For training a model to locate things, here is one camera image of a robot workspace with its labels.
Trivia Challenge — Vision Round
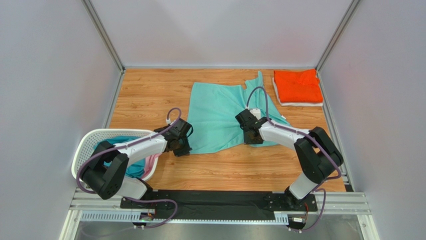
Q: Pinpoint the light teal t-shirt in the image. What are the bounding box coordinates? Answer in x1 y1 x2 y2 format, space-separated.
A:
187 71 290 154

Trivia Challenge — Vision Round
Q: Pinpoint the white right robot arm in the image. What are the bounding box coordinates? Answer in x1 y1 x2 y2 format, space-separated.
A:
235 109 344 204

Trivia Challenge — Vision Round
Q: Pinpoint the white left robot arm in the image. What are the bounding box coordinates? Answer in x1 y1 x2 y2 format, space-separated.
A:
76 118 194 200

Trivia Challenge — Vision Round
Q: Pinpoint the pink t-shirt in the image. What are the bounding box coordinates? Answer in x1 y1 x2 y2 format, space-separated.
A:
141 153 161 180

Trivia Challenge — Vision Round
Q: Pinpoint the folded white t-shirt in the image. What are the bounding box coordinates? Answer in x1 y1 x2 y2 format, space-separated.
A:
271 77 324 107

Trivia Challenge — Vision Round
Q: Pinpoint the dark teal t-shirt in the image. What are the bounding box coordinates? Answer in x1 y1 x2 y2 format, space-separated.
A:
93 135 146 179

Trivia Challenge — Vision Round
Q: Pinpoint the folded orange t-shirt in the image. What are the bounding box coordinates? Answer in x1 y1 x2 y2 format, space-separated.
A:
273 69 324 103

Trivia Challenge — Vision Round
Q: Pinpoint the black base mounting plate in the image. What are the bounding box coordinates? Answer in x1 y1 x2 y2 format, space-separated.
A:
120 190 318 221

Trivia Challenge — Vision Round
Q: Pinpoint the white perforated laundry basket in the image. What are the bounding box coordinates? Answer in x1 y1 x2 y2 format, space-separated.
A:
71 128 151 177

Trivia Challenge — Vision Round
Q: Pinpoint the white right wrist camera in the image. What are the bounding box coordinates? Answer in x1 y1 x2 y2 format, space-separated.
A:
248 108 262 120

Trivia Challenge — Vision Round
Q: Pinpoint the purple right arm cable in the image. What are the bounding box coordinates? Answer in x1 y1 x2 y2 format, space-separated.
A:
245 86 344 233

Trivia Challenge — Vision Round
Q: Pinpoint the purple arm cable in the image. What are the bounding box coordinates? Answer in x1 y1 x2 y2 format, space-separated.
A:
75 107 183 231
245 86 344 233

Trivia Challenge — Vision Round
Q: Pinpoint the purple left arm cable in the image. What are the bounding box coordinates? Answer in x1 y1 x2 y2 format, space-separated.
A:
75 107 183 231

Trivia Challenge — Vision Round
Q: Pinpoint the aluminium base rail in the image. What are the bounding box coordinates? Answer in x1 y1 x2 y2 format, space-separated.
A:
59 190 379 240

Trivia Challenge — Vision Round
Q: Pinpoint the aluminium frame post left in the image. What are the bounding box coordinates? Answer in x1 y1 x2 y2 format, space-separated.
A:
81 0 126 73

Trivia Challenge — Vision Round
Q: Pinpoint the aluminium frame post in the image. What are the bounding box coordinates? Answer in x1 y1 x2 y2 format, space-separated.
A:
81 0 126 73
315 0 362 73

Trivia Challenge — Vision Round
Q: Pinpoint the aluminium frame post right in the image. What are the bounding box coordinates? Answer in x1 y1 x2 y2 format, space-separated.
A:
315 0 362 73

